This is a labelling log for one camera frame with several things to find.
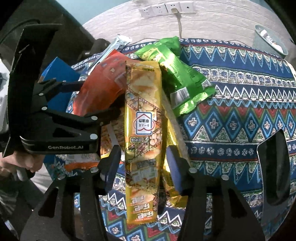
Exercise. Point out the orange white snack bag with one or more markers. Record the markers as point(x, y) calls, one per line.
point(111, 134)

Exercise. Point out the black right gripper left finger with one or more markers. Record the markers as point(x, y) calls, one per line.
point(73, 201)

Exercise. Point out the grey waste bin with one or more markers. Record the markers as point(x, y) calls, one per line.
point(266, 40)

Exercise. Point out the silver snack bar wrapper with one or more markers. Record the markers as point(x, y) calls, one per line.
point(117, 44)

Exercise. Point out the red snack bag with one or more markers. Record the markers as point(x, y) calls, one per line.
point(103, 86)

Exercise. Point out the blue patterned blanket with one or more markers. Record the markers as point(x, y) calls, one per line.
point(228, 167)

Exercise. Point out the person's left hand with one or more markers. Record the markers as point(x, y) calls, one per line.
point(31, 162)

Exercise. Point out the yellow cracker pack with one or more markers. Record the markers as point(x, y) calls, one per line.
point(143, 140)

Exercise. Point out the blue cardboard box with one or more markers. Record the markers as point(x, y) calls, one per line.
point(58, 71)

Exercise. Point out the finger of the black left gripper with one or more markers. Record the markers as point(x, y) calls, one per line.
point(52, 88)
point(50, 120)

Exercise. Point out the green snack bag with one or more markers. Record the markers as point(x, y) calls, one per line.
point(183, 85)

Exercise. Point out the white wall socket strip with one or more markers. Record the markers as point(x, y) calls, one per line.
point(171, 7)

